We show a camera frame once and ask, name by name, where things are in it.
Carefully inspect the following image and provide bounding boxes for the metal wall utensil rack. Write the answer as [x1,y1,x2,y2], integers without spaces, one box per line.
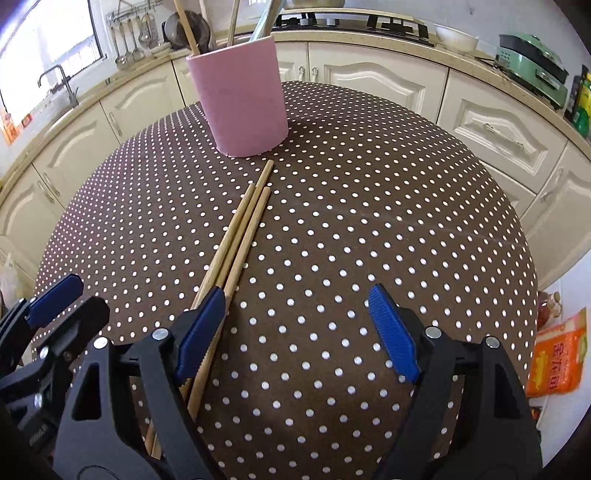
[105,0,164,24]

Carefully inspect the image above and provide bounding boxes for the kitchen window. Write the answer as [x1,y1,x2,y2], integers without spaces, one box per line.
[0,0,105,116]

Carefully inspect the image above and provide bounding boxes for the green electric grill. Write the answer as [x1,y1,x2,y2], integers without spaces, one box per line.
[495,33,570,109]

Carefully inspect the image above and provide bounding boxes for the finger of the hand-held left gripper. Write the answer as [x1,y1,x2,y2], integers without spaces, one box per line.
[27,295,110,385]
[0,273,85,366]

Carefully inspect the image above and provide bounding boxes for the yellow green bottle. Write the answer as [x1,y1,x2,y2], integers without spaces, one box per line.
[575,74,591,134]

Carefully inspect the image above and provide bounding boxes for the black gas stove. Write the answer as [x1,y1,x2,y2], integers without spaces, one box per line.
[270,11,437,47]

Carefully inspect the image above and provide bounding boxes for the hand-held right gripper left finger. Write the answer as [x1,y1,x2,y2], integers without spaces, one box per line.
[54,286,227,480]

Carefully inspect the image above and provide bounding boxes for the white bowl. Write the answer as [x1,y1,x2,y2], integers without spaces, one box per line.
[434,23,480,52]

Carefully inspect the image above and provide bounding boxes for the beige kitchen countertop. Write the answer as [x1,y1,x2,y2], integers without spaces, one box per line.
[0,28,591,195]

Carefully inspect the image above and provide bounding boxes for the orange packet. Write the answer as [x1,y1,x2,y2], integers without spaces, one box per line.
[526,308,588,398]

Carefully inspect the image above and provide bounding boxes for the pink utensil holder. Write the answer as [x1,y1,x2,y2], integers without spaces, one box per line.
[185,36,289,158]

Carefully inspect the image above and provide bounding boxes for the light blue spatula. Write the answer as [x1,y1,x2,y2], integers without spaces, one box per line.
[250,0,280,40]

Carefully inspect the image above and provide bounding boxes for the brown polka dot tablecloth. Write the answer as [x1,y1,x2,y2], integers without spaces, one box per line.
[33,80,540,480]

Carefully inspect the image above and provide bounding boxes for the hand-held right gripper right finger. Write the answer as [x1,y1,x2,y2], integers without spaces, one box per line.
[368,284,543,480]

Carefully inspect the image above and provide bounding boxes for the dark oil bottle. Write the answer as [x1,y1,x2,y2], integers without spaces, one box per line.
[564,65,589,121]

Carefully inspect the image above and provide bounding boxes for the metal sink faucet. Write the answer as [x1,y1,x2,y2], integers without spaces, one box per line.
[38,65,79,108]

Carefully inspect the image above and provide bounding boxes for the long wooden chopstick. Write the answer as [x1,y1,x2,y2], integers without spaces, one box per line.
[228,0,241,47]
[173,0,201,55]
[190,183,256,309]
[187,186,272,418]
[145,159,274,460]

